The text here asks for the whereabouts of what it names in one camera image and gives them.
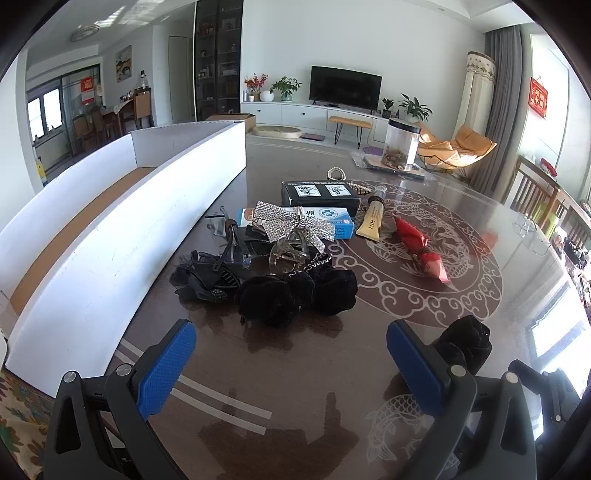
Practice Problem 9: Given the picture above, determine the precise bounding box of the framed wall painting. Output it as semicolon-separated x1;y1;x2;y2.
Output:
115;45;133;83

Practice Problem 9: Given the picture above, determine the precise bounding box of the red wall hanging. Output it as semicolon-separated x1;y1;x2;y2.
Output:
529;78;549;118

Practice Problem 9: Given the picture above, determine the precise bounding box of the clear jar with black lid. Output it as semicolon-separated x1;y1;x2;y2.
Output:
381;117;422;171

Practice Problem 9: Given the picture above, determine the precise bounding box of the black television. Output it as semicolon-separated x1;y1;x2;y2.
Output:
309;65;383;112

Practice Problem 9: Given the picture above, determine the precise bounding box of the covered standing air conditioner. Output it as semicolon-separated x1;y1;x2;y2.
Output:
455;51;497;139

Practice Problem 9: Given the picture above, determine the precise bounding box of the long white cardboard box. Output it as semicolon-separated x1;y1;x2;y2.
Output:
0;121;247;398

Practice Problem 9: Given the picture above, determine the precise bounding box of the wooden slatted dining chair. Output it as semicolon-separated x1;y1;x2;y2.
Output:
503;155;561;217
551;203;591;241

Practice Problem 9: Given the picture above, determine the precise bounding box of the brown cardboard box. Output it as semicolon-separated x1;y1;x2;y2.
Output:
205;113;257;134

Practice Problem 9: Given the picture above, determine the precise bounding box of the red flower arrangement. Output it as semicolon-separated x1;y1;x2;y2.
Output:
244;74;269;102

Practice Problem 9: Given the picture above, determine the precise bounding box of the dark flat tray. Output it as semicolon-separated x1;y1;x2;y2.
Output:
351;150;432;178

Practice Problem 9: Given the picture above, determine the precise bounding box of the black printed box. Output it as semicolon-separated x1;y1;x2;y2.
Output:
281;181;362;217

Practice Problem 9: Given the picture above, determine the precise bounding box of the red foil packet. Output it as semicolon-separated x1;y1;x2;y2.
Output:
392;216;451;283

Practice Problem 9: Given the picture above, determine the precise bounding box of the brown patterned glass desktop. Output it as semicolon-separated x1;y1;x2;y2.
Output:
106;134;591;480

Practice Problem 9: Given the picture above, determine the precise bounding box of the grey curtain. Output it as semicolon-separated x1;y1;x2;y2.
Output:
471;25;532;195

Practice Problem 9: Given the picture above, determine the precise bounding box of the wooden bench with metal legs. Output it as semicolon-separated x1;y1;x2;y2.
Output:
329;115;373;146

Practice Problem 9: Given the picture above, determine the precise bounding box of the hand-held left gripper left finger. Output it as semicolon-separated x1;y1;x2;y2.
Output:
44;318;198;480

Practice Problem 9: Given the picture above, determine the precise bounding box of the black velvet scrunchie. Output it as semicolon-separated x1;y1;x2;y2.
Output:
434;316;492;374
305;267;360;318
236;274;315;328

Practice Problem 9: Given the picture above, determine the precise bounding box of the round beige pet bed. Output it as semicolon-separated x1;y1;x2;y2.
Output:
252;124;303;138

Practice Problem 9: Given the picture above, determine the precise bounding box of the pearl hair claw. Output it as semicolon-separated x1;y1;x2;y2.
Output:
327;167;370;197

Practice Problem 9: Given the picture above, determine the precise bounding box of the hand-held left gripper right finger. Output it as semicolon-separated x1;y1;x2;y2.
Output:
385;318;539;480

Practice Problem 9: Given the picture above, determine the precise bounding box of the gold cream tube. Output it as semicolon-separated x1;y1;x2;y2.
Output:
355;185;389;243

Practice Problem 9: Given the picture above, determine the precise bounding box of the white television cabinet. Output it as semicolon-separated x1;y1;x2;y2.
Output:
241;100;393;144

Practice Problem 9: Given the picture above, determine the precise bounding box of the rhinestone bow hair clip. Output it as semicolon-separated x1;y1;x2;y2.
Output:
252;200;338;254

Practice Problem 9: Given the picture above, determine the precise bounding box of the dark glass display cabinet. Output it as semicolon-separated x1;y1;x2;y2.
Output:
194;0;244;121

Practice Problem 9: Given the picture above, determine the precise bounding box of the black flower hair clip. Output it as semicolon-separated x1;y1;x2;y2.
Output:
170;249;252;305

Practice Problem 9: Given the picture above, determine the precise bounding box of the floral patterned cloth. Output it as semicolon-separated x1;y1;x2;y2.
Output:
0;369;61;480

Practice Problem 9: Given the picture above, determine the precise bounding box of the large leafy potted plant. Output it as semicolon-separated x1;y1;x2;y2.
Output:
398;93;432;123

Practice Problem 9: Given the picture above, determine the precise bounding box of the blue and white medicine box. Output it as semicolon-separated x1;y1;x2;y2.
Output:
236;206;356;239

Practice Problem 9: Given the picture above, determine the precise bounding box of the green potted plant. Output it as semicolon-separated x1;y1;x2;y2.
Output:
270;75;302;102

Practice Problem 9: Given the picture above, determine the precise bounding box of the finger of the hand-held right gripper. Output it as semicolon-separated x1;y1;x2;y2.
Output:
508;359;583;424

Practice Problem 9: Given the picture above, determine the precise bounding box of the brown wooden chair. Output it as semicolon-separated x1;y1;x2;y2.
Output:
134;90;154;130

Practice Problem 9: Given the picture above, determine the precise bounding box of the clear hair claw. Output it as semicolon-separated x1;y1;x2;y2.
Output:
268;231;333;278

